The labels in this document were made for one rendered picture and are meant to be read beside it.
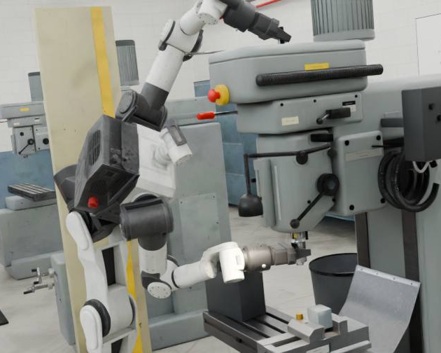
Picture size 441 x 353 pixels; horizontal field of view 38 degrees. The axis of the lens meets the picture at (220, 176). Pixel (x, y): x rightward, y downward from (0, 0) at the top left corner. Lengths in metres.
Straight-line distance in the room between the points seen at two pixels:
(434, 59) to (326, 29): 5.21
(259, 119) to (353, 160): 0.33
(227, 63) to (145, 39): 9.76
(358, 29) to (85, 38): 1.85
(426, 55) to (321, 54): 5.42
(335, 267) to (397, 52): 3.81
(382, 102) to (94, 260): 1.11
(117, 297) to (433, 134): 1.21
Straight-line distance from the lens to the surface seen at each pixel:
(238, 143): 9.37
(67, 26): 3.56
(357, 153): 2.05
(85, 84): 3.55
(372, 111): 2.10
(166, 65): 2.18
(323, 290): 4.03
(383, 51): 7.81
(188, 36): 2.17
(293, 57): 1.90
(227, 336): 2.44
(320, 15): 2.13
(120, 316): 2.35
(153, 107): 2.17
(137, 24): 11.60
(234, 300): 2.43
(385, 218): 2.31
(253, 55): 1.83
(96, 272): 2.31
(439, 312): 2.29
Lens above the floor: 1.76
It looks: 7 degrees down
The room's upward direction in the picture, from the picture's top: 6 degrees counter-clockwise
